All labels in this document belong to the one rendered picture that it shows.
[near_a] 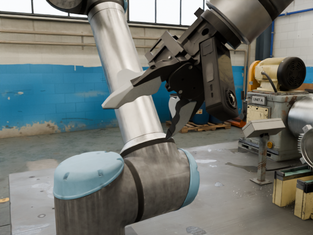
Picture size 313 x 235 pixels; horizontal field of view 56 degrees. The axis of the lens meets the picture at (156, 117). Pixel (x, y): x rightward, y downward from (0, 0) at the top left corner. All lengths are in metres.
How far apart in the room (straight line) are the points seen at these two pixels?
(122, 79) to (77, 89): 5.83
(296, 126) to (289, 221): 0.64
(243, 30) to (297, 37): 7.78
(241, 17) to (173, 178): 0.41
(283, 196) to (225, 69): 0.85
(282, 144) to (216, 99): 1.37
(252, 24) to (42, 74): 5.83
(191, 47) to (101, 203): 0.35
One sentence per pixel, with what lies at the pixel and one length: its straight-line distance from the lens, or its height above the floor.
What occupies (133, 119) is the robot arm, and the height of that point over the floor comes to 1.18.
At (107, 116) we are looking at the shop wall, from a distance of 6.49.
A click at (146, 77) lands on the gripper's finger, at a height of 1.29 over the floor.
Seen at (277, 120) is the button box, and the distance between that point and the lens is 1.39.
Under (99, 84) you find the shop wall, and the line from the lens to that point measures 6.37.
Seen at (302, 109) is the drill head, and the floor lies 1.10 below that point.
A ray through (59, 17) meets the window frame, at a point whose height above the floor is 2.26.
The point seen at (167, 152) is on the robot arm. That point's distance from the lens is 0.71.
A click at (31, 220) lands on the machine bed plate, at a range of 1.12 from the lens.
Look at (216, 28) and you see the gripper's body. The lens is 0.42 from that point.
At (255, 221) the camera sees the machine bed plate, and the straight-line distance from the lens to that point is 1.09.
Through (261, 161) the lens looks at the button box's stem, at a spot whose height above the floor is 0.90.
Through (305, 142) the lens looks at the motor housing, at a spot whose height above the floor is 1.02.
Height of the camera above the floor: 1.31
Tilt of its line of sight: 10 degrees down
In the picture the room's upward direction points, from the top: straight up
